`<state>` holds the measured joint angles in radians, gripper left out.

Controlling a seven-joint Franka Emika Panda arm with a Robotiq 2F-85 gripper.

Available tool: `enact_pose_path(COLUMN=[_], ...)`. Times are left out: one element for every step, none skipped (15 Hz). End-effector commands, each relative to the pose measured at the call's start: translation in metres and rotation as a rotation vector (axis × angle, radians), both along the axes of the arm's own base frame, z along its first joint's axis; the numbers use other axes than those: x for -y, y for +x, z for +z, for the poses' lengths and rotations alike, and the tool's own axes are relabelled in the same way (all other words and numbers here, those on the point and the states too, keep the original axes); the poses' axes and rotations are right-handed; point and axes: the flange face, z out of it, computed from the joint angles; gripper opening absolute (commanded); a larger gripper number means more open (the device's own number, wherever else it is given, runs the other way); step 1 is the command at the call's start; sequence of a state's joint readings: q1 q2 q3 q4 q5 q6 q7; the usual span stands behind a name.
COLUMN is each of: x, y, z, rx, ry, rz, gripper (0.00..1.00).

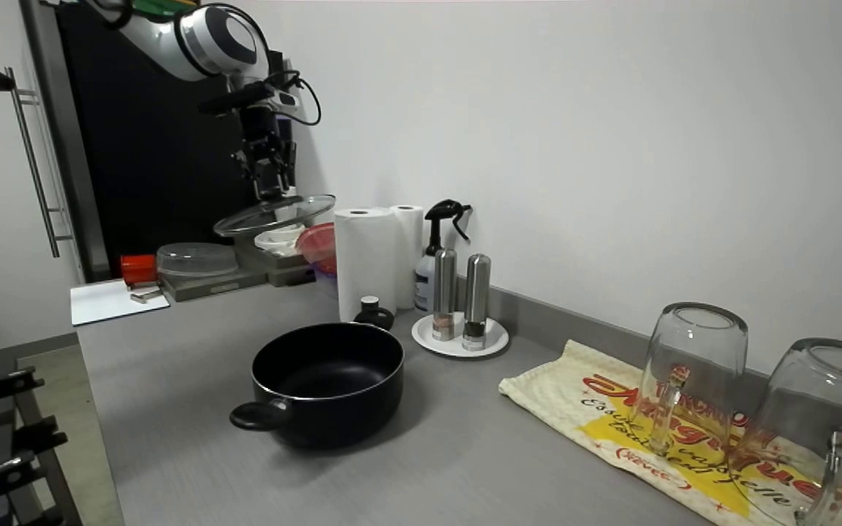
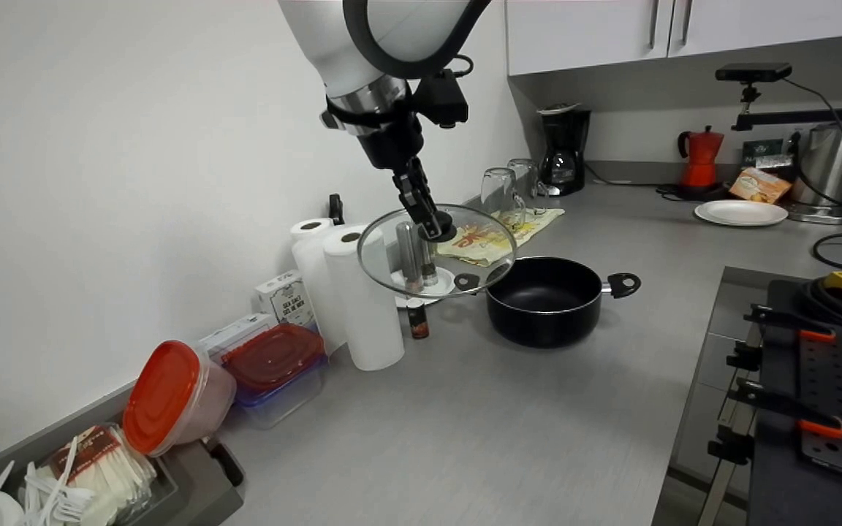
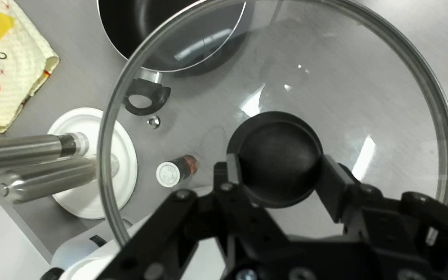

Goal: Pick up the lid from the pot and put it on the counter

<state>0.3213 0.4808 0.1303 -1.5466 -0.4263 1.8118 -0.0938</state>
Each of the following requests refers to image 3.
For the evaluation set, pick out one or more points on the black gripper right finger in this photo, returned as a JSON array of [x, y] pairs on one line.
[[421, 228]]

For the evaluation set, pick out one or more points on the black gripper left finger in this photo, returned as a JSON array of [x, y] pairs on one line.
[[183, 228]]

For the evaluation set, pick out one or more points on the glass lid with black knob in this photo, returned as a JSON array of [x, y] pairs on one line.
[[349, 78]]

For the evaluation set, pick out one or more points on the black cooking pot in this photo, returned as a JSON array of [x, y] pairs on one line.
[[132, 25]]

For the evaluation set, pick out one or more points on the small dark bottle white cap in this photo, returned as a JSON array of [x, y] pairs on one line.
[[171, 172]]

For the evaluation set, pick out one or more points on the white paper towel roll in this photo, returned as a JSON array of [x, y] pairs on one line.
[[85, 254], [79, 274]]

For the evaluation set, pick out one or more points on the steel spice grinder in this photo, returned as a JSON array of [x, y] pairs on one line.
[[23, 150], [54, 181]]

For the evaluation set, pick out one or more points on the small round white plate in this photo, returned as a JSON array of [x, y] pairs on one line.
[[87, 122]]

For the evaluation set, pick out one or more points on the printed yellow red kitchen towel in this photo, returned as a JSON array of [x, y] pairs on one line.
[[12, 67]]

